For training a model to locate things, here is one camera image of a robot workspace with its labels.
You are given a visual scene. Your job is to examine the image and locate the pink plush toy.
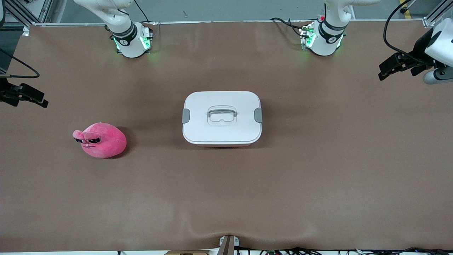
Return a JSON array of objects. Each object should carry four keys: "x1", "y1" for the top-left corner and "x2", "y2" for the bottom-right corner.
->
[{"x1": 73, "y1": 122, "x2": 127, "y2": 159}]

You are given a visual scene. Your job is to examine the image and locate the white box lid grey clips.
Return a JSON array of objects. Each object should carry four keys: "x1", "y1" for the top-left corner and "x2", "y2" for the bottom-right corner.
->
[{"x1": 182, "y1": 91, "x2": 263, "y2": 146}]

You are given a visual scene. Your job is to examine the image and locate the pink plastic box base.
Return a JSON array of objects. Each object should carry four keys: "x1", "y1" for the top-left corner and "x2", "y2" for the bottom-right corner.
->
[{"x1": 193, "y1": 142, "x2": 255, "y2": 148}]

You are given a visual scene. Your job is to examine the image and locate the table cover mat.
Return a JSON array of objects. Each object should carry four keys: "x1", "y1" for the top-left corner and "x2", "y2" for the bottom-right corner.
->
[{"x1": 0, "y1": 21, "x2": 453, "y2": 253}]

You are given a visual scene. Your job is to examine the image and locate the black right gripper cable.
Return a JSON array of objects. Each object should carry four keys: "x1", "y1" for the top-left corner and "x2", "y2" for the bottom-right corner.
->
[{"x1": 0, "y1": 48, "x2": 40, "y2": 79}]

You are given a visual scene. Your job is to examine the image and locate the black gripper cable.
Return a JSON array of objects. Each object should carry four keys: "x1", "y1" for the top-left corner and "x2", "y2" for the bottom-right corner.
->
[
  {"x1": 383, "y1": 0, "x2": 430, "y2": 66},
  {"x1": 0, "y1": 48, "x2": 40, "y2": 79}
]

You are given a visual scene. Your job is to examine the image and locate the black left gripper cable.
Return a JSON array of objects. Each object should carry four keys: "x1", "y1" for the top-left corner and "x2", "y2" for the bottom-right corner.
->
[{"x1": 383, "y1": 0, "x2": 430, "y2": 66}]

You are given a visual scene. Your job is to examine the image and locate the aluminium frame profile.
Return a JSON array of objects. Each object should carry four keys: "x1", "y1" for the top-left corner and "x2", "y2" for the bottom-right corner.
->
[
  {"x1": 0, "y1": 0, "x2": 53, "y2": 36},
  {"x1": 423, "y1": 0, "x2": 453, "y2": 29}
]

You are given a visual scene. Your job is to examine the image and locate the black left arm base cable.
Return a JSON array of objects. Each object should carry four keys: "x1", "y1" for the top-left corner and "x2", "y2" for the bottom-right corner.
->
[{"x1": 270, "y1": 17, "x2": 321, "y2": 39}]

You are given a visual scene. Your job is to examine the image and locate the black arm base cable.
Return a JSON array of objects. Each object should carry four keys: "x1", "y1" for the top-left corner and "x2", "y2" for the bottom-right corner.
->
[
  {"x1": 133, "y1": 0, "x2": 152, "y2": 24},
  {"x1": 270, "y1": 17, "x2": 321, "y2": 39}
]

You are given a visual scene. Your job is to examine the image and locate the black right arm base cable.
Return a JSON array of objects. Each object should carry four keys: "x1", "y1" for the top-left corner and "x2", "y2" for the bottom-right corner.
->
[{"x1": 133, "y1": 0, "x2": 152, "y2": 24}]

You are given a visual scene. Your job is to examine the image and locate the metal clamp bracket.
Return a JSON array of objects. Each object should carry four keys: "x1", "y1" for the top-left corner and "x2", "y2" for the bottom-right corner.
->
[{"x1": 219, "y1": 235, "x2": 240, "y2": 255}]

